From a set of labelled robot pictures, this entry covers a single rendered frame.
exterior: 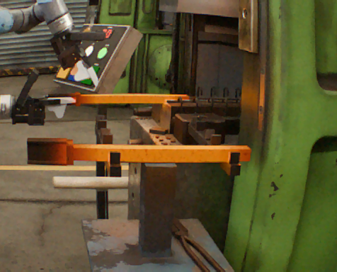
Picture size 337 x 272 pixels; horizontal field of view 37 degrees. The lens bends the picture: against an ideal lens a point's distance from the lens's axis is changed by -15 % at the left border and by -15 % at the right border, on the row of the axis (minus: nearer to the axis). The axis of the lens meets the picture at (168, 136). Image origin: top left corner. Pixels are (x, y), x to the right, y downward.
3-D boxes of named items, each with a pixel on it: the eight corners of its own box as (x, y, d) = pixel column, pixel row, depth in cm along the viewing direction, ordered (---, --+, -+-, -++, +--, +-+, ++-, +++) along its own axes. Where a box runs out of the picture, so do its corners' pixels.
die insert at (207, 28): (204, 32, 160) (204, 14, 158) (196, 30, 166) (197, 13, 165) (288, 42, 168) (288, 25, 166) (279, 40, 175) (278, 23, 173)
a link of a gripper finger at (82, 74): (82, 95, 151) (69, 70, 153) (100, 83, 152) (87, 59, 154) (80, 91, 148) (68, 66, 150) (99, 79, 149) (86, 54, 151)
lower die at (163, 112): (169, 134, 160) (170, 103, 158) (151, 117, 179) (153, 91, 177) (294, 132, 172) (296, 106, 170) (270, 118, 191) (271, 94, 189)
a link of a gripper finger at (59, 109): (74, 117, 159) (45, 117, 156) (75, 96, 157) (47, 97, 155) (75, 119, 156) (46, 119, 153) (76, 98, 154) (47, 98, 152)
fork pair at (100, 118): (97, 129, 119) (98, 120, 118) (95, 123, 124) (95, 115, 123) (204, 130, 123) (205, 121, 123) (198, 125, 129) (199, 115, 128)
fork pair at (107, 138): (102, 145, 107) (103, 134, 107) (100, 137, 113) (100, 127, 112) (220, 145, 112) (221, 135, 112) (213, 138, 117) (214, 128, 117)
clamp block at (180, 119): (182, 145, 149) (184, 120, 147) (173, 137, 157) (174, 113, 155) (225, 144, 152) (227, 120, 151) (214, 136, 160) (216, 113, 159)
